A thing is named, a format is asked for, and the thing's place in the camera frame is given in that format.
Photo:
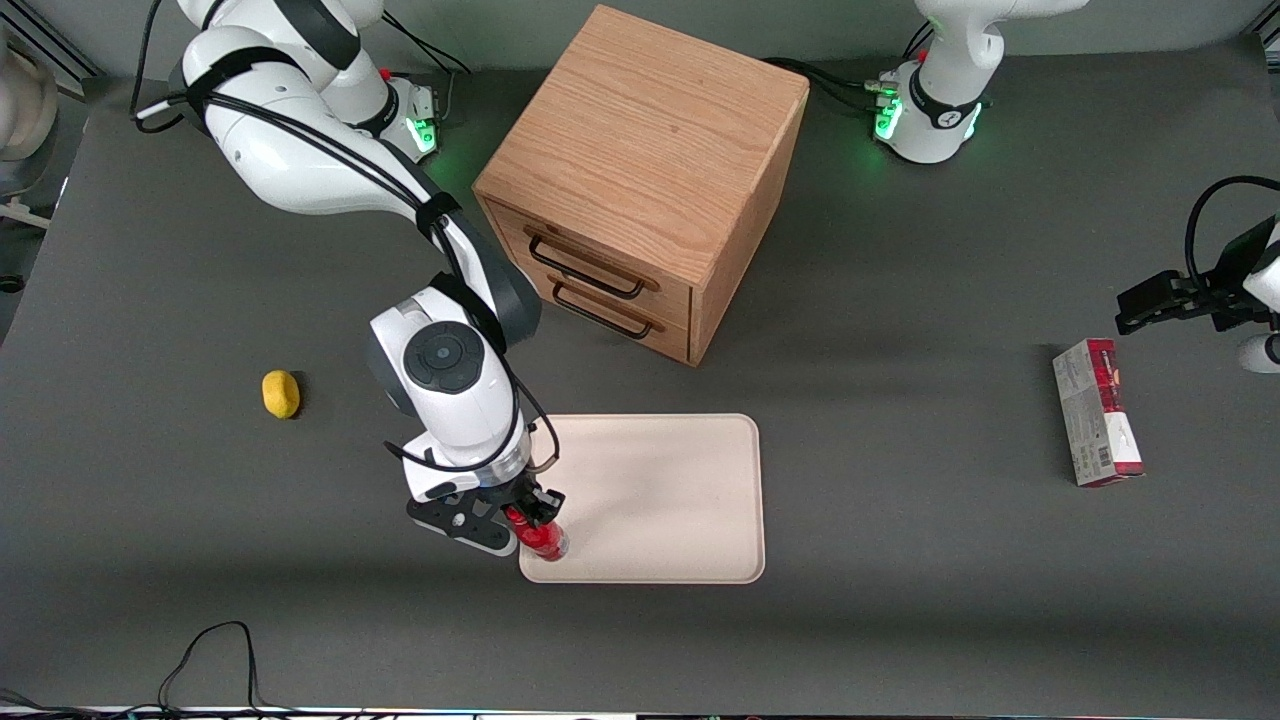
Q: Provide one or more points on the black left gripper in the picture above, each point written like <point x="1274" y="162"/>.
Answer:
<point x="1222" y="292"/>

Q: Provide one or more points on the grey and red carton box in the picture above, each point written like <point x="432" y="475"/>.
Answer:
<point x="1095" y="410"/>

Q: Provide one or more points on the beige round stand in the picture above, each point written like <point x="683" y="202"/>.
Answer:
<point x="25" y="105"/>

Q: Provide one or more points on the red coke bottle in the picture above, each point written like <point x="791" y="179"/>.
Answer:
<point x="545" y="542"/>

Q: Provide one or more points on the yellow lemon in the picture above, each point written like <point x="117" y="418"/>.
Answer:
<point x="281" y="394"/>

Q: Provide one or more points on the beige rectangular tray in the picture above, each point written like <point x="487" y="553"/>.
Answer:
<point x="660" y="498"/>

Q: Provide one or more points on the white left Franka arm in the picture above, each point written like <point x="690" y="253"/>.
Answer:
<point x="940" y="100"/>

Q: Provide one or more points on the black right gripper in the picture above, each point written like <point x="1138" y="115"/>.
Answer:
<point x="526" y="494"/>

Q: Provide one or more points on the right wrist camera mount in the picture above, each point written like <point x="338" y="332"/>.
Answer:
<point x="460" y="520"/>

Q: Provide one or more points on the wooden two-drawer cabinet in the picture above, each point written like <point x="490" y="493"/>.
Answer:
<point x="650" y="150"/>

